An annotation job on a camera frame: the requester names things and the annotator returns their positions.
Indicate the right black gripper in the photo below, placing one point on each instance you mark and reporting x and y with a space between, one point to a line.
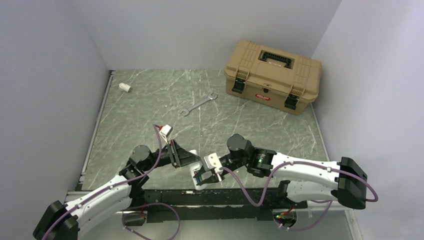
212 178

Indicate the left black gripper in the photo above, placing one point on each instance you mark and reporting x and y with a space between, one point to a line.
181 157

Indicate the white remote control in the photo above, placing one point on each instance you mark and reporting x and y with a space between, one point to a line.
194 168

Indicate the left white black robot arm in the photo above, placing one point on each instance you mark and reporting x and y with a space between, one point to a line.
68 221

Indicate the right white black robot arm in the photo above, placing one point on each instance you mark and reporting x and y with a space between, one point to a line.
303 180

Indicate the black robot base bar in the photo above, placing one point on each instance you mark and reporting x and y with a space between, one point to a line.
209 204

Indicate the white remote battery cover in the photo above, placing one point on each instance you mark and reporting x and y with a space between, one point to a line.
124 87

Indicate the silver open-end wrench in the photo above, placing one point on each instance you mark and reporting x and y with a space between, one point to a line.
210 97

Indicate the tan plastic toolbox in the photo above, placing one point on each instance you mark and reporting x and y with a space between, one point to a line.
272 77

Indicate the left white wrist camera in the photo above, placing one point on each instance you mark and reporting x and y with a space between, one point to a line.
165 131

